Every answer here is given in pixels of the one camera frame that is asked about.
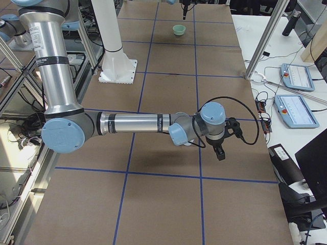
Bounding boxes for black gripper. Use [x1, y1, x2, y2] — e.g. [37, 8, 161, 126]
[205, 135, 226, 161]
[181, 0, 191, 20]

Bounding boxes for mint green bowl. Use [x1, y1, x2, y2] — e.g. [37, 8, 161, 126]
[172, 24, 186, 36]

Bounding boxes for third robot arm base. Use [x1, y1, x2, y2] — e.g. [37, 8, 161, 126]
[1, 14, 33, 52]

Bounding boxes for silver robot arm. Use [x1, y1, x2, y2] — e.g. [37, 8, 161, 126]
[16, 1, 227, 160]
[166, 0, 191, 20]

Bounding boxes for small red circuit board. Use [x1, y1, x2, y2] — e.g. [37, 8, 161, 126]
[255, 101, 266, 113]

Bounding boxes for black box with label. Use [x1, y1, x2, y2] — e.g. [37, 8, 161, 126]
[268, 144, 304, 185]

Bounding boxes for metal rod on table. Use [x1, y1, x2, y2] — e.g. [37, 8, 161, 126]
[261, 79, 327, 105]

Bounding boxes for lower blue teach pendant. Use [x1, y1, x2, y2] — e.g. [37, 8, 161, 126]
[274, 94, 319, 129]

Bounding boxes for blue teach pendant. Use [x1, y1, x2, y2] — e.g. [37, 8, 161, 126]
[281, 63, 315, 92]
[274, 94, 319, 129]

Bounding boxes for black monitor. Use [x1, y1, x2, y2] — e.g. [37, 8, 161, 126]
[295, 132, 326, 199]

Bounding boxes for black cylindrical bottle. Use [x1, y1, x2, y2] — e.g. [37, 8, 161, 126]
[282, 11, 301, 36]

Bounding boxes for upper blue teach pendant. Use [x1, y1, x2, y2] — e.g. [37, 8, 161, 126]
[281, 63, 315, 92]

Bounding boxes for wooden board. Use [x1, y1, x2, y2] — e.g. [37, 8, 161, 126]
[300, 0, 327, 63]

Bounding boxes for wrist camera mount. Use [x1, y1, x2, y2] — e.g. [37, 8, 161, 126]
[224, 117, 243, 138]

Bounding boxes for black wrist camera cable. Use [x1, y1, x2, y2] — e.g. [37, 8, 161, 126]
[189, 96, 261, 149]

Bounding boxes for white column pedestal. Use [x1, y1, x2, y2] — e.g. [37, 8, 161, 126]
[91, 0, 137, 84]

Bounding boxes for aluminium frame post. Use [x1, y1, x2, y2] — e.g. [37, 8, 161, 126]
[244, 0, 289, 80]

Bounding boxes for coiled black cables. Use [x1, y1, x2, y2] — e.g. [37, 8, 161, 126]
[7, 112, 49, 149]

